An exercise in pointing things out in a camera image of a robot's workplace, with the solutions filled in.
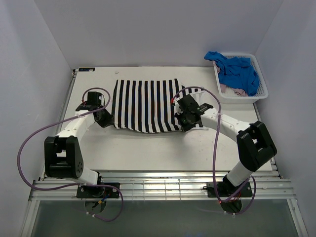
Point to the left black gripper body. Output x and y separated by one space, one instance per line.
105 119

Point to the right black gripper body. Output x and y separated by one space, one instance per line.
185 122

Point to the black white striped tank top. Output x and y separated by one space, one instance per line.
145 105

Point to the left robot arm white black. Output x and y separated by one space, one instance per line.
62 153

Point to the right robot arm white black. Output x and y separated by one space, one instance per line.
254 144

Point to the blue tank top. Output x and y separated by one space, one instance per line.
236 73

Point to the blue label sticker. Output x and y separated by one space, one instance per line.
86 69

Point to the pink garment in basket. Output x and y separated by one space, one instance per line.
239 92

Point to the white plastic basket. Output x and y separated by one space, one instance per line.
229 96

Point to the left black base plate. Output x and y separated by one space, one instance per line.
108 190

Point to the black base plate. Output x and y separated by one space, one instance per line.
225 189
108 190

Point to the aluminium rail frame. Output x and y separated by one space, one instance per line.
167 166

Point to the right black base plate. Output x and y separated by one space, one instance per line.
225 189

